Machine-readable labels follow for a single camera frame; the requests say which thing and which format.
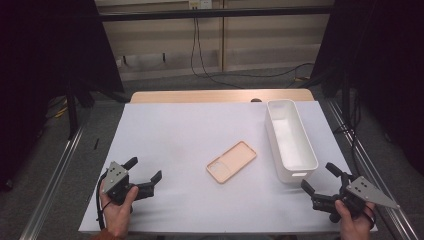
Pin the white wall power outlet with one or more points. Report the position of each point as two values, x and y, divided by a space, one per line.
200 4

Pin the metal floor rail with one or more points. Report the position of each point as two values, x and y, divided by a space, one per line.
376 180
53 180

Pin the light wooden table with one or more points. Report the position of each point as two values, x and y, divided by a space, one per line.
200 96

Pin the black curtain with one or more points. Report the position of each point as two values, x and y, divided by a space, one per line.
50 50
383 66

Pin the white table cover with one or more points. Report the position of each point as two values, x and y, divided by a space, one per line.
186 140

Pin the person's left hand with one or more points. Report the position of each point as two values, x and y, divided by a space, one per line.
116 216

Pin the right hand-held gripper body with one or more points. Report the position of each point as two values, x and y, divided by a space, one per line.
366 193

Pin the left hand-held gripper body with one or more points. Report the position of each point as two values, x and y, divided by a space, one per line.
115 176

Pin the small black floor marker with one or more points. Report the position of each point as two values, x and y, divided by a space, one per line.
96 144

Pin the white plastic storage bin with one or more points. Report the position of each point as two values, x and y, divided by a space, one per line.
290 140

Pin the wooden desk with panels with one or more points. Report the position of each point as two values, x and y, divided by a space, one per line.
266 36

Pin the black horizontal metal bar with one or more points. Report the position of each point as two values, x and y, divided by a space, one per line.
216 14

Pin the black stand leg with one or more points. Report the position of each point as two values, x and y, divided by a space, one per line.
71 113

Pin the person's right hand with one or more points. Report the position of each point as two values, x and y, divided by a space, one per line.
355 228

